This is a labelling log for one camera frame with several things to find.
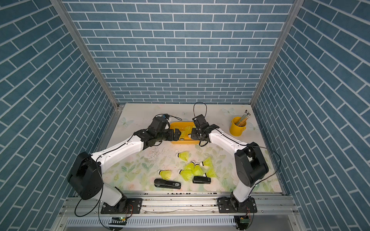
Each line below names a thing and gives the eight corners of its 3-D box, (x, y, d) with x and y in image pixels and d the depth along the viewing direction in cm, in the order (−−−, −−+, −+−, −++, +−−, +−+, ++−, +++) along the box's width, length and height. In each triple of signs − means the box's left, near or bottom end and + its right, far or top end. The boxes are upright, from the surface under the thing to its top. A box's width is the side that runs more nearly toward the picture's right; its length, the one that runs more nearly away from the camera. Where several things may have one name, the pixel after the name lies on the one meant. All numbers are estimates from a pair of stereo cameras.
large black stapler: (155, 186, 82) (153, 184, 78) (156, 181, 84) (155, 178, 80) (180, 189, 81) (180, 187, 77) (181, 184, 83) (181, 181, 79)
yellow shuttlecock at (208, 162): (200, 167, 89) (200, 165, 86) (199, 159, 92) (200, 157, 89) (212, 167, 89) (213, 165, 86) (211, 159, 92) (212, 157, 89)
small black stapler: (192, 184, 83) (192, 182, 80) (192, 178, 85) (192, 176, 82) (210, 184, 83) (211, 182, 80) (209, 178, 85) (210, 176, 83)
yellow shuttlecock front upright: (193, 176, 85) (193, 175, 83) (193, 165, 90) (193, 163, 88) (203, 176, 85) (203, 175, 83) (202, 165, 90) (203, 163, 88)
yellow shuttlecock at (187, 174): (178, 181, 84) (177, 179, 82) (178, 171, 88) (178, 169, 86) (192, 181, 84) (192, 179, 82) (192, 171, 88) (192, 169, 86)
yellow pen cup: (230, 136, 104) (233, 127, 95) (228, 125, 110) (231, 116, 102) (243, 136, 104) (248, 128, 95) (240, 125, 110) (244, 116, 102)
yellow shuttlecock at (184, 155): (176, 156, 94) (176, 154, 92) (181, 150, 97) (180, 147, 95) (187, 161, 92) (187, 159, 89) (191, 155, 95) (191, 153, 92)
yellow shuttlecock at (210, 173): (203, 178, 85) (203, 175, 82) (202, 170, 88) (203, 167, 85) (215, 178, 85) (216, 175, 82) (215, 170, 88) (216, 167, 85)
